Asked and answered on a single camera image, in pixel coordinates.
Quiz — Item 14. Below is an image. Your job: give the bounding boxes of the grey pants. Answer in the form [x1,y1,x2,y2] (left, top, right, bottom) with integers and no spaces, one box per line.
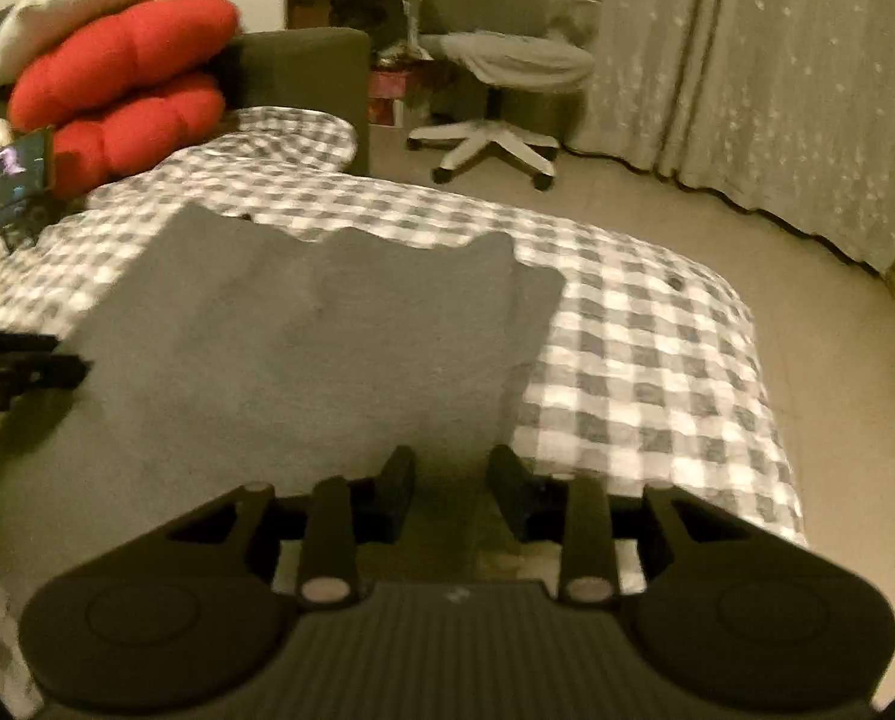
[0,201,568,616]

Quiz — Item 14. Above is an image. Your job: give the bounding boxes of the black phone stand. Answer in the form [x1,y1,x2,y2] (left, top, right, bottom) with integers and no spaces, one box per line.
[0,195,52,254]

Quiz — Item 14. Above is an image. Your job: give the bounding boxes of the red box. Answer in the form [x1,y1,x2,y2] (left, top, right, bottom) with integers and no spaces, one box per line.
[368,67,408,130]

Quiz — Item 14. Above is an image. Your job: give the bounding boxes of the smartphone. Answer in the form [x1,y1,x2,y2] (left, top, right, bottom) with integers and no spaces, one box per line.
[0,127,59,230]

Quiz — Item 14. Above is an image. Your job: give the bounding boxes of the cream pillow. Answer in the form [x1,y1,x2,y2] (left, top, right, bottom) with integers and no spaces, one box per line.
[0,0,246,89]

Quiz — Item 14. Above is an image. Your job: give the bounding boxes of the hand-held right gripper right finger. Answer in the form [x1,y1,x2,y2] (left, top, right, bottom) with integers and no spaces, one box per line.
[487,446,749,605]

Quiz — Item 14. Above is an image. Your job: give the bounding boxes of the light grey draped cloth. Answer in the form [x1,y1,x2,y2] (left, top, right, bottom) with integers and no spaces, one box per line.
[421,31,598,92]

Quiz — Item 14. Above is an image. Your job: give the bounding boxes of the red knot cushion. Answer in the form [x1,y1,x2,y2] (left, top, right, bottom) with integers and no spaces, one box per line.
[8,0,240,194]

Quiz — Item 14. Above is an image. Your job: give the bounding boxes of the grey white checkered blanket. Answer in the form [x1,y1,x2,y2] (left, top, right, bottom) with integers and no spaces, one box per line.
[0,106,810,720]

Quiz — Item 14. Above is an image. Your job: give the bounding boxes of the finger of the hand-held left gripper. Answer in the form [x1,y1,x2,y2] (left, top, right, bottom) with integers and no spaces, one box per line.
[0,319,92,415]

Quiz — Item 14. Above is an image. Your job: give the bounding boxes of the star-patterned curtain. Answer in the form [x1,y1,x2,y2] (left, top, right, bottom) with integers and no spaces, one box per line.
[544,0,895,276]

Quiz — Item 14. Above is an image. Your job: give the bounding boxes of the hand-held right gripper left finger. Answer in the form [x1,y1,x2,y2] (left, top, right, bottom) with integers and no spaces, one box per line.
[166,446,418,608]

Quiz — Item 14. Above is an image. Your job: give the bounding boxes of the dark sofa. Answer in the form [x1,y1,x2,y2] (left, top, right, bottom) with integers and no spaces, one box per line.
[0,15,373,178]

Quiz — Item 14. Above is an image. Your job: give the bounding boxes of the white-based office chair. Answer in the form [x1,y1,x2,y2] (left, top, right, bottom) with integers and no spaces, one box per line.
[406,0,598,193]

